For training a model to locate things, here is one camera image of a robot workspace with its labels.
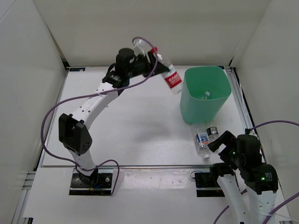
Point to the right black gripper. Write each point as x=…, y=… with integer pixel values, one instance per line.
x=226, y=138

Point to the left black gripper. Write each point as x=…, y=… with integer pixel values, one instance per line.
x=160, y=68

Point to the clear bottle red label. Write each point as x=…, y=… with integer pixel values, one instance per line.
x=172, y=78

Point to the clear bottle white cap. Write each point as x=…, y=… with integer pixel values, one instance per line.
x=206, y=95

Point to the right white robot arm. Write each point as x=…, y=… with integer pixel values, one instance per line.
x=261, y=185

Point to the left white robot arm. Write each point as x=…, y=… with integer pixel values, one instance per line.
x=73, y=129

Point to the green plastic bin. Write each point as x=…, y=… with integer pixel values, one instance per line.
x=196, y=82

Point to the clear bottle black label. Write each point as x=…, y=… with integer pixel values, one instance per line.
x=212, y=131

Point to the clear bottle blue orange label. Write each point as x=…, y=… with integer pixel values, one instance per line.
x=202, y=137

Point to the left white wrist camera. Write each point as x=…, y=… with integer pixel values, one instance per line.
x=138, y=47

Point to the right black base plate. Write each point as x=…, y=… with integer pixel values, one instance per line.
x=205, y=185

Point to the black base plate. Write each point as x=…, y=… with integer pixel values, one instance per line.
x=103, y=187
x=205, y=185

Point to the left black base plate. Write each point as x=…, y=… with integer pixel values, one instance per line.
x=103, y=187

